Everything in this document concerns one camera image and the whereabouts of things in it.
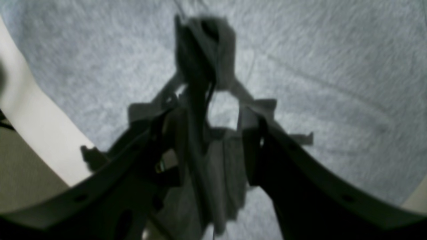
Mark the grey T-shirt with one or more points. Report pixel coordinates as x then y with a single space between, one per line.
346 79

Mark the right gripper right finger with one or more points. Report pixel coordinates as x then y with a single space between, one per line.
311 202

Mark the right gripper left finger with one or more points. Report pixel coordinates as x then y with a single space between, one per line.
128 183

